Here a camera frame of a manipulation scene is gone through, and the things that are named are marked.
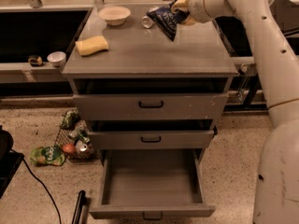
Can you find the tape measure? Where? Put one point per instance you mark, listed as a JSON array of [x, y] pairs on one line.
[[35, 60]]

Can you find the red apple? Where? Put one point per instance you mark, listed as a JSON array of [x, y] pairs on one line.
[[69, 148]]

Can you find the small white cup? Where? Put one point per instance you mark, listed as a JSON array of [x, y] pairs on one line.
[[57, 58]]

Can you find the grey drawer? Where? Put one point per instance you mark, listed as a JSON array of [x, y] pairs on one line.
[[151, 184], [151, 134], [150, 98]]

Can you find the yellow sponge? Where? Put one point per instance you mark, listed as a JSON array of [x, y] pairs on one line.
[[91, 45]]

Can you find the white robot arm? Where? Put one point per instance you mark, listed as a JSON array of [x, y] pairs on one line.
[[277, 189]]

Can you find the wire basket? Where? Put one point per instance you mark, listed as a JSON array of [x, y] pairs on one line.
[[62, 139]]

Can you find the green bottle in basket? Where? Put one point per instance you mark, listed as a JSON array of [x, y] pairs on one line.
[[79, 134]]

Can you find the green snack pouch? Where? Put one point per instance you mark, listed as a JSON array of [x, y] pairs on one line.
[[47, 156]]

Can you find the grey drawer cabinet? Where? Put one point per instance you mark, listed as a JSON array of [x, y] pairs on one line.
[[136, 52]]

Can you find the blue chip bag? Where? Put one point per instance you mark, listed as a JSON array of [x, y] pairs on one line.
[[167, 19]]

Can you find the green chip bag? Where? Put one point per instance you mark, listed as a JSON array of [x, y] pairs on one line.
[[71, 117]]

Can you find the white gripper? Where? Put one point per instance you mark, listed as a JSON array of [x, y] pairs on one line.
[[199, 4]]

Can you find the silver can in basket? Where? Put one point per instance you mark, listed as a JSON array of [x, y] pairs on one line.
[[81, 147]]

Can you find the black metal bar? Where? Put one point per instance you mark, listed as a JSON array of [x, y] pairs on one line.
[[80, 208]]

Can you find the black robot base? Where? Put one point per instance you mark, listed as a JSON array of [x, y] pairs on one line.
[[9, 160]]

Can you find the grey bottom drawer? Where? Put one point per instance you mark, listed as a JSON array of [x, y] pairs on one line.
[[151, 184]]

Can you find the grey middle drawer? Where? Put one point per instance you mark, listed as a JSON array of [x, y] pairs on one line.
[[151, 134]]

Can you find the silver can on counter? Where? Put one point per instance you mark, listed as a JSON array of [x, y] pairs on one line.
[[146, 21]]

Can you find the beige bowl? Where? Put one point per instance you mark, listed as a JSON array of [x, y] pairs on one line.
[[114, 16]]

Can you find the grey top drawer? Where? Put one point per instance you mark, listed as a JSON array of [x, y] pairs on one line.
[[150, 98]]

